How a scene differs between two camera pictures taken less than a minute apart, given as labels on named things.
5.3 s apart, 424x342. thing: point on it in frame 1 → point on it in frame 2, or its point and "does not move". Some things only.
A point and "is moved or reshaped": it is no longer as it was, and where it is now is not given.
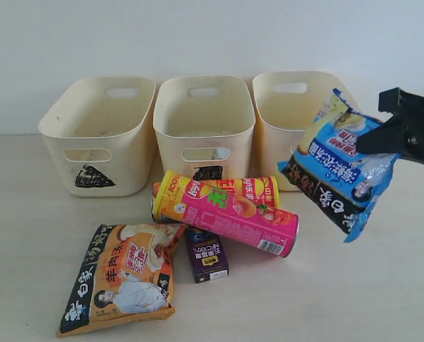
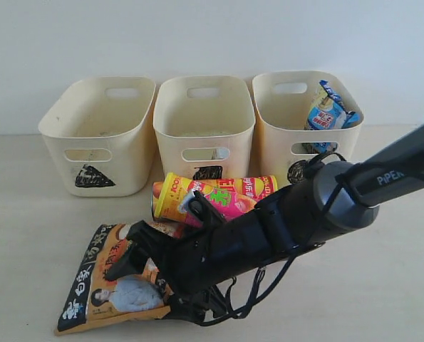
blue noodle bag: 346,185 is moved or reshaped
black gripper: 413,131 → 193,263
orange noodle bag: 125,278 does not move
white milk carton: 217,153 does not move
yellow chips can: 264,189 does not move
